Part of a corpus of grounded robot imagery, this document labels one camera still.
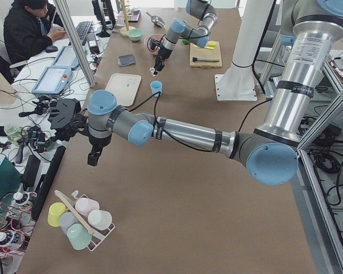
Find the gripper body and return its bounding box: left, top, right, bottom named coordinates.
left=157, top=46, right=172, bottom=61
left=89, top=135, right=111, bottom=154

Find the light blue cup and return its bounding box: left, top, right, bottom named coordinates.
left=150, top=80, right=162, bottom=97

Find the steel ice scoop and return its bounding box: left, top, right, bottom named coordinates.
left=146, top=11, right=165, bottom=28

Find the pink cup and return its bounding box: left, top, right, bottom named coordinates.
left=75, top=197, right=100, bottom=217

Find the white cup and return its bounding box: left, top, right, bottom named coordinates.
left=87, top=209, right=113, bottom=230

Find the yellow cup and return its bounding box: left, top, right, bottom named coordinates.
left=47, top=202, right=67, bottom=227

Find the grey cup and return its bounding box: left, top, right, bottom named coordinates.
left=59, top=211, right=78, bottom=235

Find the mint green cup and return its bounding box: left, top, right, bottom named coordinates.
left=66, top=223, right=92, bottom=250

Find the pink bowl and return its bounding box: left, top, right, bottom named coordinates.
left=143, top=34, right=164, bottom=55

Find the bamboo cutting board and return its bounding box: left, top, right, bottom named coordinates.
left=189, top=41, right=222, bottom=69

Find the steel muddler black tip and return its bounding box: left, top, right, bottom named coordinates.
left=192, top=57, right=220, bottom=62

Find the grey folded cloth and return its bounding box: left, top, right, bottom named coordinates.
left=117, top=54, right=136, bottom=67

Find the mint green bowl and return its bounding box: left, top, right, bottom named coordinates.
left=127, top=29, right=143, bottom=42

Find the cream rabbit serving tray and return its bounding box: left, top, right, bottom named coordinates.
left=105, top=73, right=142, bottom=107

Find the wooden stand with round base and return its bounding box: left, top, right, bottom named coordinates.
left=117, top=0, right=135, bottom=37

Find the lemon slice lower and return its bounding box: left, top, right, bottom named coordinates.
left=206, top=41, right=216, bottom=47

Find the black bar at table edge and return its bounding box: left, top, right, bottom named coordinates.
left=31, top=146, right=66, bottom=221

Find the teach pendant near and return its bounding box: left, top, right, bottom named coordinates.
left=31, top=66, right=72, bottom=95

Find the teach pendant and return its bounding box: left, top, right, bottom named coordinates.
left=31, top=66, right=72, bottom=95
left=52, top=46, right=79, bottom=70

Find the oolong tea bottle right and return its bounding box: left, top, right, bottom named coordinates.
left=13, top=191, right=37, bottom=207

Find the oolong tea bottle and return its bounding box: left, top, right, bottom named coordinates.
left=0, top=229, right=25, bottom=248
left=13, top=191, right=37, bottom=207

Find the black keyboard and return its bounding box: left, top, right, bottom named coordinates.
left=75, top=21, right=93, bottom=46

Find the teach pendant far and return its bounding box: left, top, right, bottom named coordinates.
left=52, top=46, right=79, bottom=70

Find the oolong tea bottle left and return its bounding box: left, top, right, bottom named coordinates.
left=0, top=229, right=25, bottom=248

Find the seated person in black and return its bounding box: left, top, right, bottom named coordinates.
left=3, top=0, right=66, bottom=63

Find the wooden rack handle rod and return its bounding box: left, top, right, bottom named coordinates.
left=54, top=190, right=95, bottom=235

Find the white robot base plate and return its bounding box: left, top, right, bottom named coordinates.
left=214, top=73, right=257, bottom=101

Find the white wire cup rack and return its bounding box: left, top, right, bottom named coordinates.
left=71, top=190, right=115, bottom=251

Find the aluminium frame post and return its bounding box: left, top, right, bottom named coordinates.
left=54, top=0, right=95, bottom=88

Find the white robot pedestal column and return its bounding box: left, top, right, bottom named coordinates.
left=231, top=0, right=276, bottom=79

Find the copper wire bottle rack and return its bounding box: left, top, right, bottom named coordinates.
left=0, top=191, right=35, bottom=260

